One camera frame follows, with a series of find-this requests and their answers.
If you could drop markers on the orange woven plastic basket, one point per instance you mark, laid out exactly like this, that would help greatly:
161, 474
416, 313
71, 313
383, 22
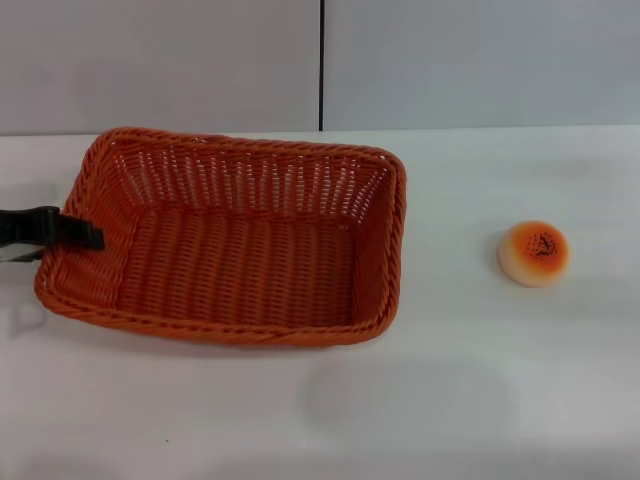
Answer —
240, 270

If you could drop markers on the round toy bread bun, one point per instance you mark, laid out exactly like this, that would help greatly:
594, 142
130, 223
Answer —
534, 255

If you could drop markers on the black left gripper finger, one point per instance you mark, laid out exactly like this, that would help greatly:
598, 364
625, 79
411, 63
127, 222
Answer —
20, 254
75, 232

